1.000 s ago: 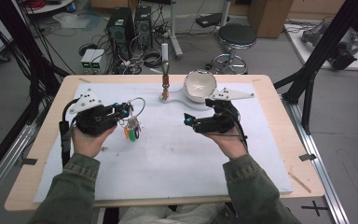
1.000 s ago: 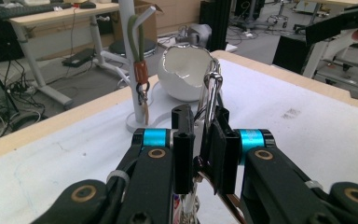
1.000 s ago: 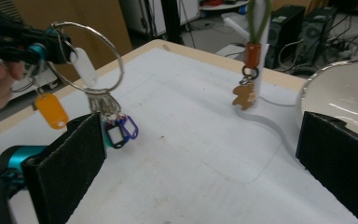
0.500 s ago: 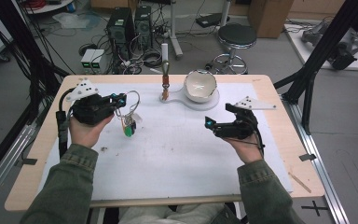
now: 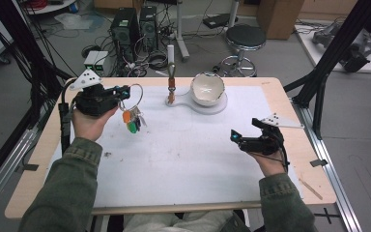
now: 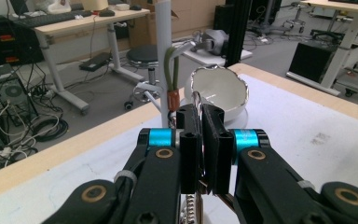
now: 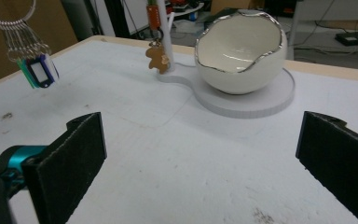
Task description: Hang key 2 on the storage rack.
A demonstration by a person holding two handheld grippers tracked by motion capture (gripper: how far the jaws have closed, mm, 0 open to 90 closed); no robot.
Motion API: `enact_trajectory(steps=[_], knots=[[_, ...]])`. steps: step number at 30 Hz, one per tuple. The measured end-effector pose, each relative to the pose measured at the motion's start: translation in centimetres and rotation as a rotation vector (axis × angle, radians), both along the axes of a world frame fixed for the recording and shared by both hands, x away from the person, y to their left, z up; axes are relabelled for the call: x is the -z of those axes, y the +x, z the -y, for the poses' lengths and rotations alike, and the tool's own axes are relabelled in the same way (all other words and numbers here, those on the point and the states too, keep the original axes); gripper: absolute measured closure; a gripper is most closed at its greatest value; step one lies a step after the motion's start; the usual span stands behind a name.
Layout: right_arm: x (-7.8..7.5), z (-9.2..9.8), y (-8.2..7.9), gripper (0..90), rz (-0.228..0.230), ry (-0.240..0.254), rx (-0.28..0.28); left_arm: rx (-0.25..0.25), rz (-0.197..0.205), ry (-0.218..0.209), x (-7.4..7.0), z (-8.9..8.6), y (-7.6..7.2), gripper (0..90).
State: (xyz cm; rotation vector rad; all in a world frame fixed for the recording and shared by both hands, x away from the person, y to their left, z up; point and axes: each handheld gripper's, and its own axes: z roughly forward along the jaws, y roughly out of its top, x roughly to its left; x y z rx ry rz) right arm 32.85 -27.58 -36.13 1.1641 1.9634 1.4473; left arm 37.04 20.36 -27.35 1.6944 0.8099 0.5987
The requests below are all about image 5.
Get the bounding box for white board with grey devices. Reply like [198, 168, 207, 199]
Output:
[294, 22, 371, 74]

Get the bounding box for person's legs in light trousers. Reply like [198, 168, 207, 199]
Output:
[122, 209, 236, 232]

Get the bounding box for white desk leg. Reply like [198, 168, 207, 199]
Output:
[173, 0, 190, 63]

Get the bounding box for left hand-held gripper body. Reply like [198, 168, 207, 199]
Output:
[69, 68, 124, 118]

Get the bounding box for black tape piece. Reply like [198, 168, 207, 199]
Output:
[309, 158, 329, 168]

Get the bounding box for flat black device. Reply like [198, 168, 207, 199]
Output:
[202, 13, 240, 30]

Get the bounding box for clear plastic sheet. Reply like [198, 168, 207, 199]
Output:
[53, 12, 95, 32]

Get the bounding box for white power supply unit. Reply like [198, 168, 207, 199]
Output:
[83, 50, 100, 72]
[94, 50, 110, 75]

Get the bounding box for black round stool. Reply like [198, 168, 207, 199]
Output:
[216, 24, 268, 78]

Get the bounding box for wooden table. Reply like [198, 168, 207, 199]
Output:
[4, 76, 338, 220]

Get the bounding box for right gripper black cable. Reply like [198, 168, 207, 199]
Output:
[278, 136, 291, 175]

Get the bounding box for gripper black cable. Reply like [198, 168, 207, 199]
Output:
[278, 136, 291, 175]
[57, 77, 79, 155]

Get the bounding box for cardboard box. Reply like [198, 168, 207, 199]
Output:
[256, 0, 305, 41]

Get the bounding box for small black computer tower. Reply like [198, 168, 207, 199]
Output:
[138, 5, 159, 52]

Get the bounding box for white table mat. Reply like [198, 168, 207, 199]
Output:
[46, 84, 304, 210]

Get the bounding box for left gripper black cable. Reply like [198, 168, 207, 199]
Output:
[57, 77, 79, 155]

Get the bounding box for person's right hand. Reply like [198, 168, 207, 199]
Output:
[248, 151, 288, 178]

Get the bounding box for tangle of floor cables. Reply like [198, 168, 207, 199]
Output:
[115, 32, 175, 78]

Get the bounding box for large black computer tower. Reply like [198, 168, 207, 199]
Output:
[110, 7, 141, 64]

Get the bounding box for black frame strut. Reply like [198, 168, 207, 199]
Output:
[283, 0, 371, 140]
[0, 0, 73, 194]

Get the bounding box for white ceramic bowl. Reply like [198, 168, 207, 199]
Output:
[189, 72, 226, 107]

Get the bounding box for round white table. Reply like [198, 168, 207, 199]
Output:
[24, 0, 79, 16]

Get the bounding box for thin wooden stick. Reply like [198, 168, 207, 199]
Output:
[298, 177, 324, 201]

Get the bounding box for aluminium rail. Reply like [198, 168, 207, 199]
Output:
[290, 96, 363, 232]
[0, 129, 47, 221]

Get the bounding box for person's left hand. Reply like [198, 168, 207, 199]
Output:
[71, 105, 120, 143]

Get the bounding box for brown leather keychain with loop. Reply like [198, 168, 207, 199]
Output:
[166, 62, 178, 106]

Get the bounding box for key bunch with coloured tags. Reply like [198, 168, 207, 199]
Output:
[118, 83, 149, 135]

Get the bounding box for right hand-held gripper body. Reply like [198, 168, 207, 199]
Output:
[237, 112, 305, 157]

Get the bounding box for white key stand with pole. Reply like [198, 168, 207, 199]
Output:
[155, 43, 229, 116]

